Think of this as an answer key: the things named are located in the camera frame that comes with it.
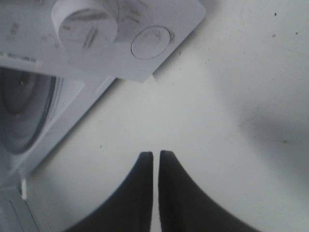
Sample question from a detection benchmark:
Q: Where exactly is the white microwave oven body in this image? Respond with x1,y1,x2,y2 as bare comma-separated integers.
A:
0,0,206,187

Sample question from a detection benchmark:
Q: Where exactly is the white lower microwave knob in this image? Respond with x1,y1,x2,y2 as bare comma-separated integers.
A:
51,0,119,54

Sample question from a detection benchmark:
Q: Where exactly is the glass microwave turntable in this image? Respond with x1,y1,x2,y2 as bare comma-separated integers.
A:
0,68,56,154

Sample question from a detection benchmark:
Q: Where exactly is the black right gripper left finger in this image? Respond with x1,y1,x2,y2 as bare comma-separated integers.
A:
66,152,153,232

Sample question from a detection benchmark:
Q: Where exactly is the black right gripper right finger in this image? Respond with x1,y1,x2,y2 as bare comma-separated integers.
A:
158,150,256,232

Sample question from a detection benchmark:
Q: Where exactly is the round white door button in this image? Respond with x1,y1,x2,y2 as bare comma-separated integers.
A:
131,26,171,60

